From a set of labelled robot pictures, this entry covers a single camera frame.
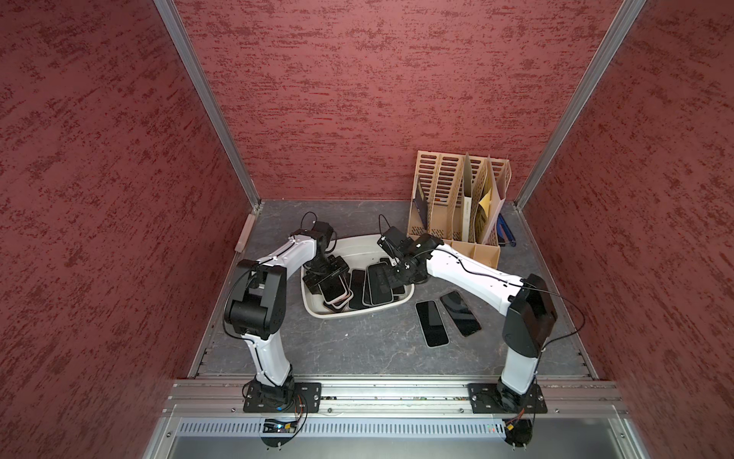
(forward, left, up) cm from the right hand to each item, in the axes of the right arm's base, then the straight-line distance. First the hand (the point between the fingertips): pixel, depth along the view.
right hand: (396, 284), depth 84 cm
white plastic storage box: (+17, +14, -7) cm, 23 cm away
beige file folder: (+19, -22, +16) cm, 33 cm away
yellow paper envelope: (+20, -28, +15) cm, 37 cm away
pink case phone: (0, +19, -4) cm, 19 cm away
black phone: (-8, -11, -13) cm, 18 cm away
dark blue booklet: (+39, -13, -6) cm, 41 cm away
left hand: (+4, +20, -7) cm, 21 cm away
